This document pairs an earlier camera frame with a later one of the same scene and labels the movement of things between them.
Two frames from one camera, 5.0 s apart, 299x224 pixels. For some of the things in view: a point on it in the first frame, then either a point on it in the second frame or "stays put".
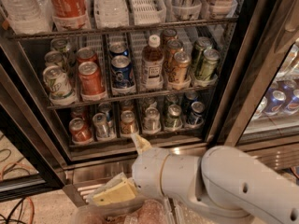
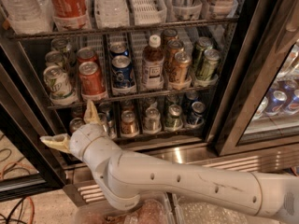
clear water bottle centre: x=110 y=6 stays put
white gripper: x=147 y=171 -> x=83 y=139
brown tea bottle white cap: x=153 y=64 stays put
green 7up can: x=58 y=86 stays put
